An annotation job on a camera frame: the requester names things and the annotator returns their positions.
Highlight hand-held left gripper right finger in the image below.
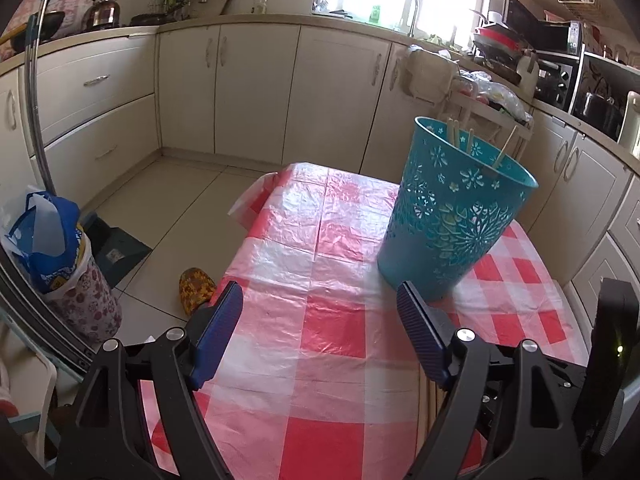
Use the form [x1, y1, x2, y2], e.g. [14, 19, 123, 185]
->
[396, 281, 586, 480]

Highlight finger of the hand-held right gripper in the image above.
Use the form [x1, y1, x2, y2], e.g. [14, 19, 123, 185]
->
[550, 359, 593, 408]

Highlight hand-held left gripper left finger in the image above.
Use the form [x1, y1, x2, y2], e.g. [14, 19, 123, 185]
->
[55, 280, 244, 480]

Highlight teal perforated plastic basket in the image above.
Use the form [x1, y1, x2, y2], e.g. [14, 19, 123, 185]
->
[376, 116, 540, 303]

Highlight yellow patterned slipper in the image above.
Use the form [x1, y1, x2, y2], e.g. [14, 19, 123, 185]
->
[179, 268, 218, 317]

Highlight red checkered plastic tablecloth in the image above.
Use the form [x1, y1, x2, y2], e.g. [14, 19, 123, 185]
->
[140, 161, 591, 480]

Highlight dark floor mat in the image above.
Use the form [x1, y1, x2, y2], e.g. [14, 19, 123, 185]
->
[82, 212, 152, 288]

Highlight floral trash bin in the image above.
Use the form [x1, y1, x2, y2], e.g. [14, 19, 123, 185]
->
[42, 245, 123, 343]

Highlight blue plastic bag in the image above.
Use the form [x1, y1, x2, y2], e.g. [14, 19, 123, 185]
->
[2, 191, 91, 293]

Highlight white thermos jug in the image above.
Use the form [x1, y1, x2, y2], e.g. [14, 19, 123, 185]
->
[617, 91, 640, 158]

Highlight black pot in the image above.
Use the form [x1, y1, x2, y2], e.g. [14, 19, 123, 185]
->
[572, 90, 623, 133]

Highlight white trolley cart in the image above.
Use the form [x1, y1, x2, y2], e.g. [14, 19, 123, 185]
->
[440, 45, 533, 161]

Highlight cream kitchen base cabinets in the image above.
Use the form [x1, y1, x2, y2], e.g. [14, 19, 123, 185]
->
[0, 15, 640, 311]

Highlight clear plastic bag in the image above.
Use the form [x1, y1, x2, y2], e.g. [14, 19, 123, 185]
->
[457, 70, 533, 126]

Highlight black toaster oven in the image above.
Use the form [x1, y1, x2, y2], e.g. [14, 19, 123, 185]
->
[532, 52, 583, 111]

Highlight white hanging bin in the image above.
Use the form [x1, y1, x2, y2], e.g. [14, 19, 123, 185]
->
[405, 45, 461, 103]

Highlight small white jug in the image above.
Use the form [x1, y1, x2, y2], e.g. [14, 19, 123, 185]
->
[515, 52, 541, 96]

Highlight black microwave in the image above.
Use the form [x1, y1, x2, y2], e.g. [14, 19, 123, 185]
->
[502, 0, 583, 53]

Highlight dish rack with bowls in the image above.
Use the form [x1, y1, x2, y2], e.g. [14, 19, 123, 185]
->
[470, 10, 526, 86]

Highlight grey metal pole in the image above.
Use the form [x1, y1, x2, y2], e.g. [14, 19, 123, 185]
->
[22, 0, 57, 196]

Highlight black gas stove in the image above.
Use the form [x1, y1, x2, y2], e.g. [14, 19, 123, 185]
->
[85, 12, 163, 31]

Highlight chrome faucet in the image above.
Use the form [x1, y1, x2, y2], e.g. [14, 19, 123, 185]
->
[402, 0, 420, 36]

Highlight steel kettle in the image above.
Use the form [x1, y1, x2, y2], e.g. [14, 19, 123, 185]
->
[82, 0, 122, 30]

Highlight black wok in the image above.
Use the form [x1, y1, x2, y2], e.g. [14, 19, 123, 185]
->
[10, 10, 66, 51]

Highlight dark metal rail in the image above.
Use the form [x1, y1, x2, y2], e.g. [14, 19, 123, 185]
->
[0, 240, 96, 376]

